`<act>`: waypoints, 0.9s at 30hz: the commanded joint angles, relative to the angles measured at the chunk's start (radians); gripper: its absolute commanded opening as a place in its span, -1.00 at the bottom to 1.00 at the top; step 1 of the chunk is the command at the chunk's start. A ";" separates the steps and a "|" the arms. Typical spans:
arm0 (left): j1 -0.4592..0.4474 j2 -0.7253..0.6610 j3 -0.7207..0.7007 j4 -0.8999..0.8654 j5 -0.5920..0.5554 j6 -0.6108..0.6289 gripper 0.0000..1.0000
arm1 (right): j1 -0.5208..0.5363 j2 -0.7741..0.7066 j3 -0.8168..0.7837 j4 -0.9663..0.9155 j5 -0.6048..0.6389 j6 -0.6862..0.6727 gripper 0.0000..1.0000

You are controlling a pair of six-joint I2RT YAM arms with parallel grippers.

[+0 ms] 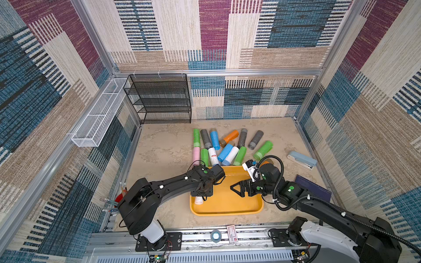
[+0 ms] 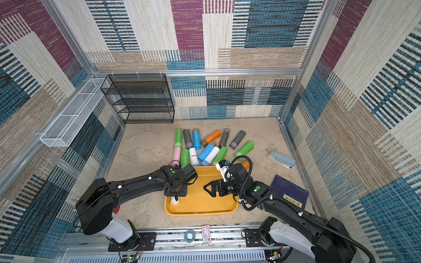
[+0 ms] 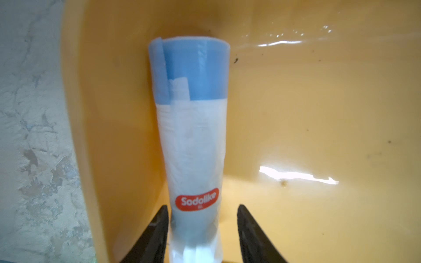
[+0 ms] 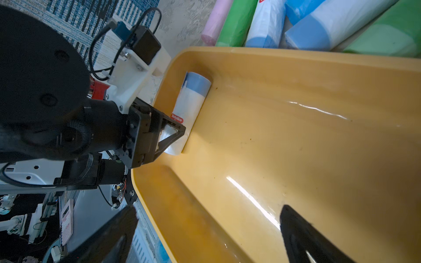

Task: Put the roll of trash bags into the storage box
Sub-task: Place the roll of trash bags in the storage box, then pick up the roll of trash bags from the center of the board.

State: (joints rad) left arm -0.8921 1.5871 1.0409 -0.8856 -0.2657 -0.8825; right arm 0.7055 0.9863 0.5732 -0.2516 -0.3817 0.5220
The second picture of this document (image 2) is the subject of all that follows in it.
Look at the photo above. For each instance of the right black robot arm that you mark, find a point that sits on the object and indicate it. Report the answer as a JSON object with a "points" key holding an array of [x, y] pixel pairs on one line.
{"points": [[325, 241]]}

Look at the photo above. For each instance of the white blue trash bag roll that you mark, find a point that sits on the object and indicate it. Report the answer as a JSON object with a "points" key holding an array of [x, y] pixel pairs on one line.
{"points": [[175, 201]]}

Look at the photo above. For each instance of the light blue stapler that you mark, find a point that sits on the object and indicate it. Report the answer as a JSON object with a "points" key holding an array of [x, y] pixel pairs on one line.
{"points": [[282, 160]]}

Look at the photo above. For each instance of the red pen cup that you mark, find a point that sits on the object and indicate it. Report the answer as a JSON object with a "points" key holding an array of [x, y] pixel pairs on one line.
{"points": [[116, 210]]}

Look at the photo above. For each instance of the black mesh shelf rack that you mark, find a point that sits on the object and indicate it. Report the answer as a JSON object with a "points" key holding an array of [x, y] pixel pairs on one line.
{"points": [[140, 98]]}

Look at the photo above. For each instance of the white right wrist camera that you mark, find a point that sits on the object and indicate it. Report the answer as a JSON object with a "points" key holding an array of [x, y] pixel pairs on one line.
{"points": [[223, 167]]}

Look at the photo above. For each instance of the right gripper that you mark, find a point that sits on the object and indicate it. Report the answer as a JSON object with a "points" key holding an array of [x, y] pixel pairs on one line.
{"points": [[218, 188]]}

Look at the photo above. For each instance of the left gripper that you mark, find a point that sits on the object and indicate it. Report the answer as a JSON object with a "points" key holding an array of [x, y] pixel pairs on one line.
{"points": [[171, 194]]}

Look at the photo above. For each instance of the white wire mesh basket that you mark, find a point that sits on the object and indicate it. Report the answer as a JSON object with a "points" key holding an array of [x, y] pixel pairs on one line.
{"points": [[67, 125]]}

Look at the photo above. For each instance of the small orange roll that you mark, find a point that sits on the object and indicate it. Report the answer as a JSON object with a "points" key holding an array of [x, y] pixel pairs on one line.
{"points": [[246, 165]]}

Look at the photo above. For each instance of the grey trash bag roll right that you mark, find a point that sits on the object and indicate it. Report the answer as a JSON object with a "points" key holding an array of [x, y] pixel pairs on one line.
{"points": [[236, 141]]}

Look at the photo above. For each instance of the white blue-end trash bag roll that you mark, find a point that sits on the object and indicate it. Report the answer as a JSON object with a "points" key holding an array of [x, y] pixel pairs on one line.
{"points": [[210, 158]]}

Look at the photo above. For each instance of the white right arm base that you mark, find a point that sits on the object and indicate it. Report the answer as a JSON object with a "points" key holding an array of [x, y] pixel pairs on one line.
{"points": [[274, 233]]}

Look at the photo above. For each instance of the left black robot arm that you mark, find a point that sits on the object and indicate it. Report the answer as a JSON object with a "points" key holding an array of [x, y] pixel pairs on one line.
{"points": [[96, 205]]}

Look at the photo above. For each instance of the dark grey trash bag roll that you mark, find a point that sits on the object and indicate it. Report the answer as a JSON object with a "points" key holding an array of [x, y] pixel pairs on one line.
{"points": [[188, 139]]}

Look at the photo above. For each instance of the short green trash bag roll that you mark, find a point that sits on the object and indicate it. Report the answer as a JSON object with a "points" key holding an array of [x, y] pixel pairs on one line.
{"points": [[184, 160]]}

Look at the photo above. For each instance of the green roll beside white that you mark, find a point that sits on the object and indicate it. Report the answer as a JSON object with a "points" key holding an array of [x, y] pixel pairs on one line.
{"points": [[221, 155]]}

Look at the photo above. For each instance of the light blue trash bag roll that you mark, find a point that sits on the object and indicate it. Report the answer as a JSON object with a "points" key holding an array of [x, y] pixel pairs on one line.
{"points": [[206, 152]]}

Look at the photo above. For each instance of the white red label card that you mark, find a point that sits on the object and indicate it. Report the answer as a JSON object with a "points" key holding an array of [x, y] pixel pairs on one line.
{"points": [[206, 234]]}

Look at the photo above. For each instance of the yellow plastic storage tray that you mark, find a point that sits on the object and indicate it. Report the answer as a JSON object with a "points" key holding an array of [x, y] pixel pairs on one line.
{"points": [[198, 202]]}

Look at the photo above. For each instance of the pink trash bag roll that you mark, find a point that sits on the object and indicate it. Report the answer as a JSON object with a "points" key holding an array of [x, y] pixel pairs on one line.
{"points": [[176, 156]]}

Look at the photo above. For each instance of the orange trash bag roll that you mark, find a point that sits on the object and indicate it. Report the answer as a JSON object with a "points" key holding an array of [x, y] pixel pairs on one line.
{"points": [[213, 136]]}

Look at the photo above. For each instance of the dark blue notebook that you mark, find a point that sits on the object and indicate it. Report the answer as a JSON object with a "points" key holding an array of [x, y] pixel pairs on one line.
{"points": [[290, 191]]}

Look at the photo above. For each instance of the tape roll on rail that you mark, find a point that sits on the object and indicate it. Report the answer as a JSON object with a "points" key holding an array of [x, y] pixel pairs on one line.
{"points": [[189, 236]]}

